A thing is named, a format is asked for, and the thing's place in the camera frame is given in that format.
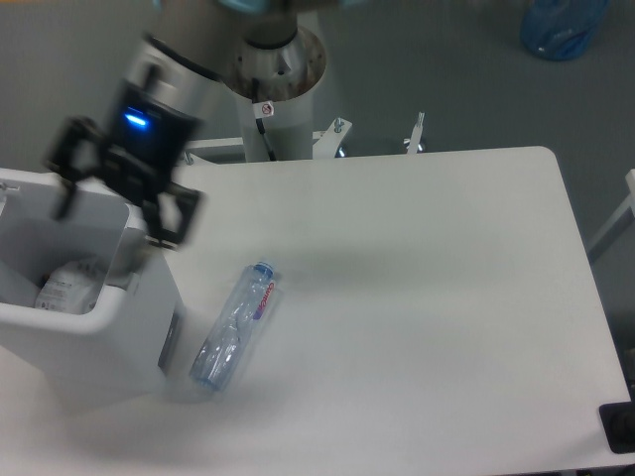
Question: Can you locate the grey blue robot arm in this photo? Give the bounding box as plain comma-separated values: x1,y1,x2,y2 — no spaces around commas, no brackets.
45,1,326,248

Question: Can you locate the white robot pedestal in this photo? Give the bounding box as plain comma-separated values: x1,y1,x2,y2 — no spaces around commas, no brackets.
171,24,428,168

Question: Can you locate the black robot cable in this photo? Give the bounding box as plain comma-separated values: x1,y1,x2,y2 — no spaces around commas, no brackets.
251,78,278,162

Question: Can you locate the blue plastic bag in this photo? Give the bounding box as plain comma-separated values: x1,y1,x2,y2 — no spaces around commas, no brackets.
519,0,611,61

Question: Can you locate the white frame at right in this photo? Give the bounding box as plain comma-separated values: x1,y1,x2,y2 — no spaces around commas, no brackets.
586,169,634,265

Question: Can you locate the crushed clear plastic bottle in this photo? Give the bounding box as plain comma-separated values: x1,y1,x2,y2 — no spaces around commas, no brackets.
189,259,280,398

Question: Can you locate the white plastic bag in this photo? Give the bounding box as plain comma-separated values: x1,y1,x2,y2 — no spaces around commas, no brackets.
34,257,105,314

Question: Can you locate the black device at table edge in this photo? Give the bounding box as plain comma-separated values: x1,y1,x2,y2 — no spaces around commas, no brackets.
599,402,634,454

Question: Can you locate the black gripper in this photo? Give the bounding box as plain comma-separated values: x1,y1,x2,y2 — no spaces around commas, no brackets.
44,81,203,248

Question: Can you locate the white trash can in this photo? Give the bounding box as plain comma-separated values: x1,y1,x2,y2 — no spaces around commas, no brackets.
1,169,185,393

